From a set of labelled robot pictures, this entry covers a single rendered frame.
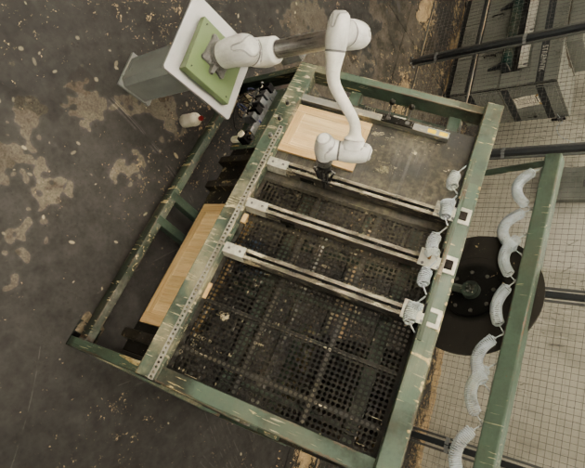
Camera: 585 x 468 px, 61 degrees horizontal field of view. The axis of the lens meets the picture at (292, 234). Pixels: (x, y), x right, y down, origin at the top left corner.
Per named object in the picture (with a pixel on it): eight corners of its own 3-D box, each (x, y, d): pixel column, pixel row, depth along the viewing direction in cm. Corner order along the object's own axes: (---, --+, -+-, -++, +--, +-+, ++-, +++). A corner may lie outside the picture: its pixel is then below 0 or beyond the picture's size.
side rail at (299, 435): (169, 370, 254) (162, 366, 244) (374, 460, 228) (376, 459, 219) (162, 385, 251) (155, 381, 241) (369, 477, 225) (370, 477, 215)
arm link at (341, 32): (341, 50, 229) (355, 52, 239) (345, 7, 222) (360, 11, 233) (318, 48, 236) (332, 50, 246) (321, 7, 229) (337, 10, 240)
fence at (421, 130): (304, 97, 322) (304, 93, 318) (448, 136, 300) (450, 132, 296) (301, 103, 320) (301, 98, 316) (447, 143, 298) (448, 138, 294)
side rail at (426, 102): (318, 77, 337) (318, 65, 327) (480, 119, 311) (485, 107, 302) (315, 84, 334) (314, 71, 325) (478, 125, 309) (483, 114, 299)
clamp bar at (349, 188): (272, 160, 301) (268, 136, 280) (467, 219, 274) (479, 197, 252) (266, 173, 297) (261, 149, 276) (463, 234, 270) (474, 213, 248)
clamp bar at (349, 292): (230, 243, 277) (222, 223, 256) (438, 318, 250) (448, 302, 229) (222, 258, 273) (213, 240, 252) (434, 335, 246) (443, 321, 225)
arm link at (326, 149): (312, 162, 256) (337, 166, 254) (311, 144, 243) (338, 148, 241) (316, 146, 261) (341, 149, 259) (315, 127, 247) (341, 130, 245)
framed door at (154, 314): (206, 205, 344) (204, 203, 342) (263, 205, 308) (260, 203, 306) (141, 322, 308) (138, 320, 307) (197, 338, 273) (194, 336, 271)
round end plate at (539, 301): (425, 229, 335) (554, 234, 283) (428, 234, 339) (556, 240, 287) (390, 337, 304) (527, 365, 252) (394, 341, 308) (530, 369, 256)
